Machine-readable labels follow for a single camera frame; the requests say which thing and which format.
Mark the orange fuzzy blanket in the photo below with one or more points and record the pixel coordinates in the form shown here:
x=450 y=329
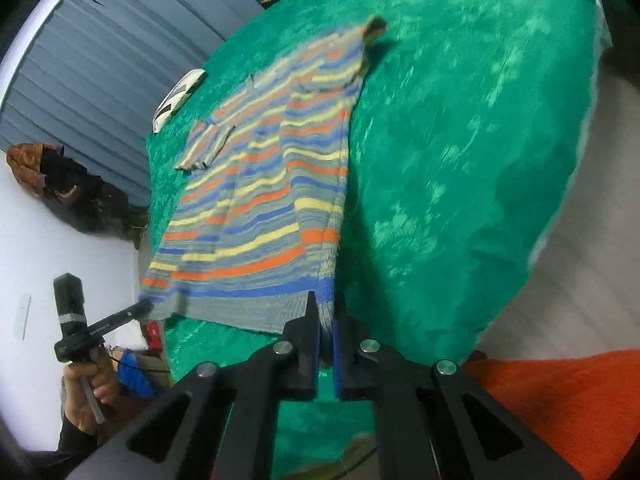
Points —
x=586 y=409

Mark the dark clothes pile on wall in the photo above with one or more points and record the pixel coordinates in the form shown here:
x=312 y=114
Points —
x=84 y=201

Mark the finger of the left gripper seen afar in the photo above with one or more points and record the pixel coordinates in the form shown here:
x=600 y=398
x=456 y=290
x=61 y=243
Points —
x=112 y=322

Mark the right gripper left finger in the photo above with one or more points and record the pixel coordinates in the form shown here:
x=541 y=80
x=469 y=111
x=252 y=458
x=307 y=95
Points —
x=218 y=422

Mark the striped knit sweater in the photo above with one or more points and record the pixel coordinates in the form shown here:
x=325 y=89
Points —
x=255 y=232

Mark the person's left hand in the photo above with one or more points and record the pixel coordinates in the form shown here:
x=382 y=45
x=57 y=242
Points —
x=88 y=383

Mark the white patterned folded cloth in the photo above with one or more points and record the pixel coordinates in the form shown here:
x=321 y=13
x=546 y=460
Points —
x=176 y=97

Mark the blue-grey curtain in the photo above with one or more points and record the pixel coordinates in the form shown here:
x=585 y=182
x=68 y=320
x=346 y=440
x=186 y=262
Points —
x=89 y=74

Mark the green bedspread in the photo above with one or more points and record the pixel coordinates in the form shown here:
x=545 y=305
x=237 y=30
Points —
x=466 y=137

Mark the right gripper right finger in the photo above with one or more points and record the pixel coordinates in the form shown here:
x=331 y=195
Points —
x=435 y=421

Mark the person's left forearm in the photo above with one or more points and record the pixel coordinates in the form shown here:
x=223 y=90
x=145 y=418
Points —
x=75 y=445

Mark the white wall switch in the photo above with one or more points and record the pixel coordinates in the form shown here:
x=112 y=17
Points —
x=21 y=317

